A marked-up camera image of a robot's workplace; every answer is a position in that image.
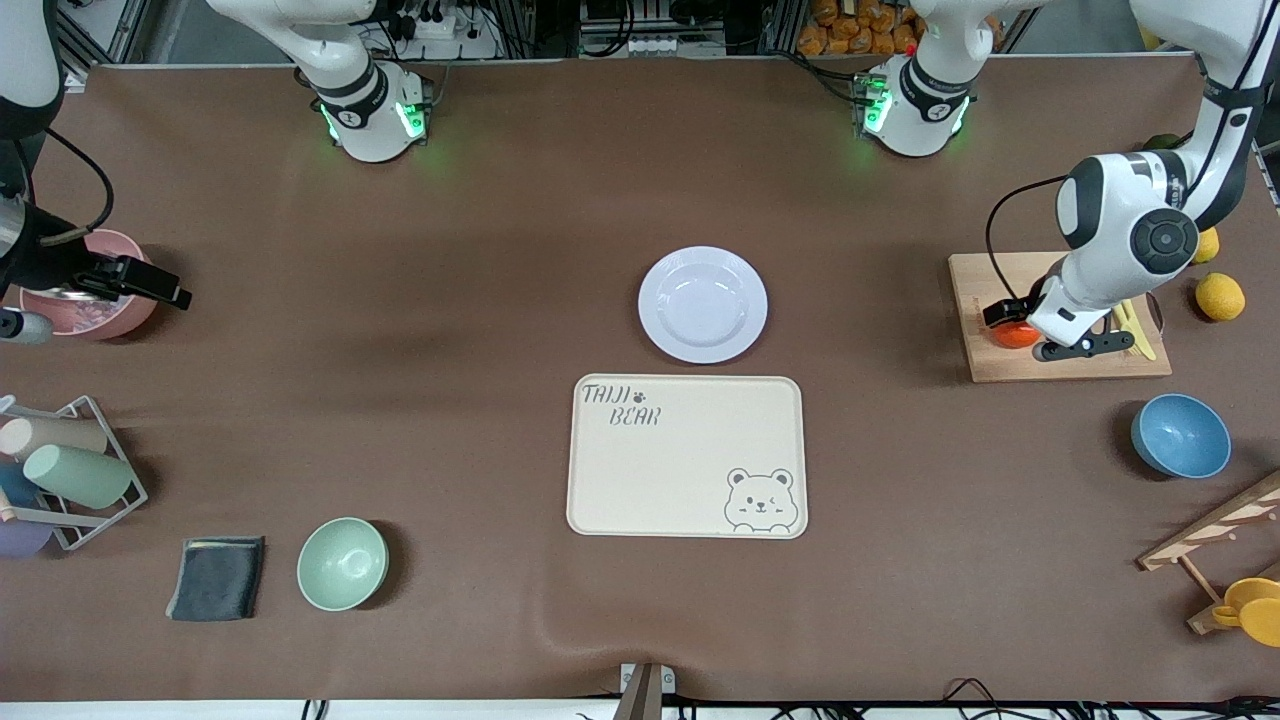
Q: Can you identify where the white round plate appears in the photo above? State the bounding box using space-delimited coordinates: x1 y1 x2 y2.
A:
638 246 769 365

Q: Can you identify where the pink bowl with ice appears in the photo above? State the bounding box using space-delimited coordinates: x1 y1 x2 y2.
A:
20 229 161 341

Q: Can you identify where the wooden cutting board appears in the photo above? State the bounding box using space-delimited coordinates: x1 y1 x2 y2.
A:
948 252 1173 384

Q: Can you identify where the beige cup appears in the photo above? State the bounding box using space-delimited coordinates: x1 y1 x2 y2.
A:
0 415 109 461

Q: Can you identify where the light green cup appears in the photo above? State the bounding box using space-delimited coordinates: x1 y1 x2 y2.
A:
22 443 135 509

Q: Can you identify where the blue bowl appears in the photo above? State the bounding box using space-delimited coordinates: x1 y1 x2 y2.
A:
1131 393 1233 480

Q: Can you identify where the blue cup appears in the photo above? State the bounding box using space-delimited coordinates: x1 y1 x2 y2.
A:
0 462 43 508

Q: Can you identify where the purple cup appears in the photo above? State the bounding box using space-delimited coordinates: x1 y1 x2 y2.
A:
0 518 56 558

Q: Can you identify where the wooden cup stand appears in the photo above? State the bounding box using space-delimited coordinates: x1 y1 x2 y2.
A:
1137 470 1280 636

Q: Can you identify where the folded dark grey cloth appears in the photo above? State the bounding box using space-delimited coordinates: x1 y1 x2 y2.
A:
166 536 267 623

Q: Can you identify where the bag of bread rolls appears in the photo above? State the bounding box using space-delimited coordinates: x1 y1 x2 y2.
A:
797 0 926 58

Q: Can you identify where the light green bowl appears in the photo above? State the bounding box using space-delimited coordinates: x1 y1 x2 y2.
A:
296 517 389 612

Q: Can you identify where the cream bear print tray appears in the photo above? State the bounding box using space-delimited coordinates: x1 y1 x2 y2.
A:
566 374 808 540

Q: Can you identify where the white power strip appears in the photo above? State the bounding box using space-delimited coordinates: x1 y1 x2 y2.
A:
385 0 501 61

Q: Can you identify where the yellow mug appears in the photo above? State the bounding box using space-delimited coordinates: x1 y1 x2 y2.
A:
1212 577 1280 649

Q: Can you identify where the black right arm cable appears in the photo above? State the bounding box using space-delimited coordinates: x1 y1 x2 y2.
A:
18 126 115 247

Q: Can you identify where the white wire cup rack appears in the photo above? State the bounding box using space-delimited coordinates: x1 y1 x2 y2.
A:
0 395 149 552

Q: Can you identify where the black cable bundle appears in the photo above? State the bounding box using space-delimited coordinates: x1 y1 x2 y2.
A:
680 678 1280 720

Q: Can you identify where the metal clamp bracket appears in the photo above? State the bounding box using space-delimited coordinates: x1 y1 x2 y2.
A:
612 662 677 720

